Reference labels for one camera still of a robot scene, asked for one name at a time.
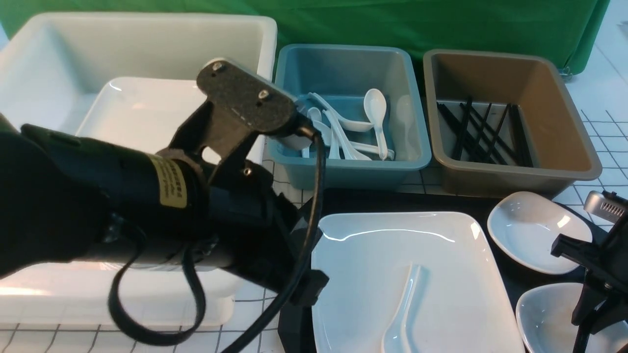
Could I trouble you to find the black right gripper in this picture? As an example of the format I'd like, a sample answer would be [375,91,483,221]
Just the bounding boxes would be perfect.
[551,215,628,353]

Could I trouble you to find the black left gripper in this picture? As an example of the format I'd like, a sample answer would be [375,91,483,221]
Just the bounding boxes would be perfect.
[195,167,329,306]

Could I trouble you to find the white small dish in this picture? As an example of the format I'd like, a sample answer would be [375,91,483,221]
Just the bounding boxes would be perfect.
[487,192,593,275]
[516,283,628,353]

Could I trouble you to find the large white square plate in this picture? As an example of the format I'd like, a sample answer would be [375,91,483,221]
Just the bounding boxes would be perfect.
[312,211,525,353]

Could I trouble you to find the white ceramic soup spoon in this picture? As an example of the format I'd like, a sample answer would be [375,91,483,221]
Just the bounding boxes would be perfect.
[380,263,421,353]

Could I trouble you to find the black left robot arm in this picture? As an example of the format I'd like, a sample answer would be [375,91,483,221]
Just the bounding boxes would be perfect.
[1,105,329,306]

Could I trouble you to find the black serving tray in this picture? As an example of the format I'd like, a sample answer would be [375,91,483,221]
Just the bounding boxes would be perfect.
[278,188,628,353]

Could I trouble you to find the white spoon left in bin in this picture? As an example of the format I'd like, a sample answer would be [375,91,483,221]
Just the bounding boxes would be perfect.
[306,107,379,159]

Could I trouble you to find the white spoon crossing in bin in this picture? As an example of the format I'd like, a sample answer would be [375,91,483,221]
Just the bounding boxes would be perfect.
[308,92,374,161]

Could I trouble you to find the stack of white square plates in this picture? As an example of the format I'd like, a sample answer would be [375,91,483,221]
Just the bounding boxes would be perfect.
[75,77,268,165]

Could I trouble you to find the blue plastic bin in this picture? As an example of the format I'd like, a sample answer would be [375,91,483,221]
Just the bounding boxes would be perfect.
[274,44,432,191]

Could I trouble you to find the white spoon upright in bin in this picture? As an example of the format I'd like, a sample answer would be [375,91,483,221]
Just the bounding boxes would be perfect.
[363,88,389,160]

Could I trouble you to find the black chopsticks in brown bin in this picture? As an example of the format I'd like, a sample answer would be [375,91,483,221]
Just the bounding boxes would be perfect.
[437,96,534,167]

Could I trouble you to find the brown plastic bin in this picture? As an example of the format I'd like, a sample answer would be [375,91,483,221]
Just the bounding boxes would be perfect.
[422,50,602,197]

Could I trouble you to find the large white plastic bin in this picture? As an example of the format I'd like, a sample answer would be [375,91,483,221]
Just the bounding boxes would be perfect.
[1,13,277,330]

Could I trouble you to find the green cloth backdrop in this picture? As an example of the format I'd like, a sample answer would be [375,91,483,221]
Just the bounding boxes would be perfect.
[1,0,609,74]

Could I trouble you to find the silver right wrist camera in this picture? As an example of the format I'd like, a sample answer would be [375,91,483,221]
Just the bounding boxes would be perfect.
[584,191,628,224]

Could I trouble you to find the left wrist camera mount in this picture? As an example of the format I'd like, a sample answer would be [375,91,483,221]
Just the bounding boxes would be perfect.
[166,57,320,175]

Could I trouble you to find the black camera cable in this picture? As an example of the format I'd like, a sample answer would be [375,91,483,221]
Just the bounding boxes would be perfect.
[108,125,326,353]

